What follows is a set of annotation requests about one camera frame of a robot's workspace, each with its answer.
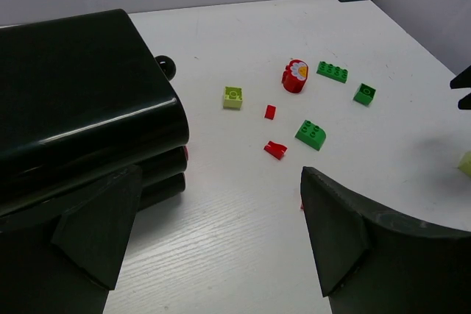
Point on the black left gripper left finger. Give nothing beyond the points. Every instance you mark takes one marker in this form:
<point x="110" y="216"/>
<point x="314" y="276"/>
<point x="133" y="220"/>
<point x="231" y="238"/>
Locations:
<point x="94" y="234"/>

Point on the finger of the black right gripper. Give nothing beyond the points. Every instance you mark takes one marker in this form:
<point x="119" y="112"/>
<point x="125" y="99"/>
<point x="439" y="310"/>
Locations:
<point x="465" y="102"/>
<point x="463" y="80"/>

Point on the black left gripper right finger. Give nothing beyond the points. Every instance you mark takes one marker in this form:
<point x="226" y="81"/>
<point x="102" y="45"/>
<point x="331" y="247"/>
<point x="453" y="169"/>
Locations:
<point x="337" y="230"/>

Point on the red lego wedge piece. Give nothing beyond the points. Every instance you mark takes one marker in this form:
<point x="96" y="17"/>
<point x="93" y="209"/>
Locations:
<point x="275" y="149"/>

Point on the green small square lego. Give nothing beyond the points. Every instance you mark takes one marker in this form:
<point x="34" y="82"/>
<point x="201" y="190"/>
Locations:
<point x="364" y="95"/>

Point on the small red lego slope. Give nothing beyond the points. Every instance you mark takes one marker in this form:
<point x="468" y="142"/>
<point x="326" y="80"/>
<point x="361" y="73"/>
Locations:
<point x="270" y="112"/>

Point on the green four-stud long lego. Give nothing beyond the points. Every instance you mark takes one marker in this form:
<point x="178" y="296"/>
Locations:
<point x="332" y="71"/>

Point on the red flower lego cylinder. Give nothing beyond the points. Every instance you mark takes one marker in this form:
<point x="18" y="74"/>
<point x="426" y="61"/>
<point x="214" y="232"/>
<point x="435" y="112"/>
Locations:
<point x="295" y="76"/>

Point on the lime square lego brick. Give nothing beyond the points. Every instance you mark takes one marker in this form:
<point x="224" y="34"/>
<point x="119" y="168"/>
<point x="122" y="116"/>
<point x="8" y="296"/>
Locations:
<point x="232" y="98"/>

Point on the green curved four-stud lego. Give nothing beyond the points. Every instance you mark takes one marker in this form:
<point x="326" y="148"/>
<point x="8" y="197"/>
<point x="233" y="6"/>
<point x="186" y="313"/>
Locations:
<point x="311" y="135"/>

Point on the black drawer cabinet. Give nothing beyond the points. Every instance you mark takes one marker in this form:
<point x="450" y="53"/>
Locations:
<point x="82" y="97"/>

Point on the black top drawer knob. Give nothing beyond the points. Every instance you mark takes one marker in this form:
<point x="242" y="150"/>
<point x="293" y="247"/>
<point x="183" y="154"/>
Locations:
<point x="167" y="66"/>

